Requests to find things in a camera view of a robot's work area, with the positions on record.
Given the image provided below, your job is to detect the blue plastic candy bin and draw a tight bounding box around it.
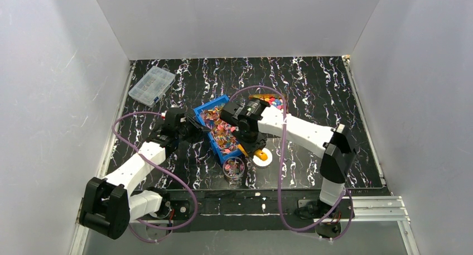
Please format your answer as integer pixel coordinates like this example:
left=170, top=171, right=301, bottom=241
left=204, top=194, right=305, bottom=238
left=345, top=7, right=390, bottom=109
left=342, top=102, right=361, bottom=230
left=193, top=95, right=243, bottom=165

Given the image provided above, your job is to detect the yellow plastic scoop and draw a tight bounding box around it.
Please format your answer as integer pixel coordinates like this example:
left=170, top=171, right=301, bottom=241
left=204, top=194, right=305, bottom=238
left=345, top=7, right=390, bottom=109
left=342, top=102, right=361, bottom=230
left=237, top=144, right=268, bottom=161

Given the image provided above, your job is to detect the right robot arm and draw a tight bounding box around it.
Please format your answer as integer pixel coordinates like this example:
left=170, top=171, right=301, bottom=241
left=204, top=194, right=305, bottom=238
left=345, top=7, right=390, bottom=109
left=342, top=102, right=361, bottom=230
left=220, top=98, right=355, bottom=206

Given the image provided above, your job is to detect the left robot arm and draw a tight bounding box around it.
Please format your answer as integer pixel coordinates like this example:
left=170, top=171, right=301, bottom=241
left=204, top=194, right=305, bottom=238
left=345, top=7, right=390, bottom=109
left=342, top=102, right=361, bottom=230
left=79, top=107, right=210, bottom=239

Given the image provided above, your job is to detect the dark tin of star candies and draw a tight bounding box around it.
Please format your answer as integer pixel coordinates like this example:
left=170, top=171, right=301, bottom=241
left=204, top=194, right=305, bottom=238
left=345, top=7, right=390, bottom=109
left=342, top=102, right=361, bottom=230
left=249, top=93, right=285, bottom=110

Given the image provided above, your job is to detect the clear compartment organizer box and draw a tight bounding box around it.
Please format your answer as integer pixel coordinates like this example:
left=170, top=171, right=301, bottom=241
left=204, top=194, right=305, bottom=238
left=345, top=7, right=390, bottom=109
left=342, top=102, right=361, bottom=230
left=128, top=66, right=176, bottom=108

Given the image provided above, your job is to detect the white round jar lid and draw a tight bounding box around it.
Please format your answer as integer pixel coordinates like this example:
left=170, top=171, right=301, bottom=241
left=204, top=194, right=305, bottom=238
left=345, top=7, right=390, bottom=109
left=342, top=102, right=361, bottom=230
left=252, top=148, right=273, bottom=168

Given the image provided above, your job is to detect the clear round plastic jar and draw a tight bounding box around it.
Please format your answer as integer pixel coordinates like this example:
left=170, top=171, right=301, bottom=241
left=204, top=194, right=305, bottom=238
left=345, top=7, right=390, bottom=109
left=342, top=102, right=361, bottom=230
left=222, top=157, right=245, bottom=182

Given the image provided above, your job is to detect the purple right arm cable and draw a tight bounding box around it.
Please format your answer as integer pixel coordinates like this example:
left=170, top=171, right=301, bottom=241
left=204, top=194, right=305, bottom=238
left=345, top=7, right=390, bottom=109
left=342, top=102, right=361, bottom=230
left=229, top=85, right=355, bottom=241

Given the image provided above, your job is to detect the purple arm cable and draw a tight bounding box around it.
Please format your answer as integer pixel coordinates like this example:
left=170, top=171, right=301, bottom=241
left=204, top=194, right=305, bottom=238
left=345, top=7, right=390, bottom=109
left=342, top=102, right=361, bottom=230
left=229, top=85, right=355, bottom=241
left=112, top=111, right=199, bottom=244

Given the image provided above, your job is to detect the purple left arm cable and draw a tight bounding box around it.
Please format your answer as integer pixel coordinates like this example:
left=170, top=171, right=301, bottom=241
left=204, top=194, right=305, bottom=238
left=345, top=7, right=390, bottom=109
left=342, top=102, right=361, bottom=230
left=112, top=111, right=199, bottom=244

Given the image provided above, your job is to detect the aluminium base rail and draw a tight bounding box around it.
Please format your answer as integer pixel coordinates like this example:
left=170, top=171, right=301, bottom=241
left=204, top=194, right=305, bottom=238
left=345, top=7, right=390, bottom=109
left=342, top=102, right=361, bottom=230
left=69, top=190, right=420, bottom=254

